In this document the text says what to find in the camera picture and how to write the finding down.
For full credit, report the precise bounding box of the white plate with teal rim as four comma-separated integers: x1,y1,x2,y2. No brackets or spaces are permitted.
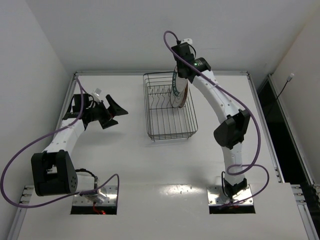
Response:
171,70,188,97

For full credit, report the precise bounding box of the white plate with orange sunburst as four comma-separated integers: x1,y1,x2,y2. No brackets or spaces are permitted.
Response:
180,83,189,108

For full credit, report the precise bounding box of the white plate with flower emblem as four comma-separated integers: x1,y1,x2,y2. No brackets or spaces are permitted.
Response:
170,90,185,108

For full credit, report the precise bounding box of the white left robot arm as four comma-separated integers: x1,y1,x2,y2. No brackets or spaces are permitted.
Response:
31,93,128,197

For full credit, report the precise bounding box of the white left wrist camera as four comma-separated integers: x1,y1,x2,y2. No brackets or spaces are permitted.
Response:
91,88,102,103

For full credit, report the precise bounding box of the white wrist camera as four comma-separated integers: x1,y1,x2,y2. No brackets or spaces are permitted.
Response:
181,38,193,45
91,88,102,103

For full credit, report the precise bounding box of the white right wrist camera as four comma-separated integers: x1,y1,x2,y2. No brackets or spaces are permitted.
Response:
181,38,193,45

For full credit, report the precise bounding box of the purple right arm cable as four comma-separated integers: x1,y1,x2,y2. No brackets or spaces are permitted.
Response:
163,30,270,207

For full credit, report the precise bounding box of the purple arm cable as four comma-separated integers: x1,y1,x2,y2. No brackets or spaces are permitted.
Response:
163,30,270,207
0,77,120,209

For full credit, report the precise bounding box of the grey wire dish rack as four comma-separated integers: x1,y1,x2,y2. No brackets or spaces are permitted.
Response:
143,71,198,142

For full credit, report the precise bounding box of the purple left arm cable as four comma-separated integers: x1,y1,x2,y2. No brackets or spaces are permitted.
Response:
0,77,120,209

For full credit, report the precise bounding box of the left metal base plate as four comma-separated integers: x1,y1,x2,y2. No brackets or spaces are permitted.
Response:
72,185,119,207

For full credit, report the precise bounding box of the metal base plate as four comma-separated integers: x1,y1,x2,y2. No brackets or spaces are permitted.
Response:
72,185,119,207
207,185,254,207

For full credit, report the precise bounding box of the black cable with white plug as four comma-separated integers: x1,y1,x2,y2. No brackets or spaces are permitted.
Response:
274,73,295,101

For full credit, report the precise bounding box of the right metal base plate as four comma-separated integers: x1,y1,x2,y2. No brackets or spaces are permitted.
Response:
207,185,254,207

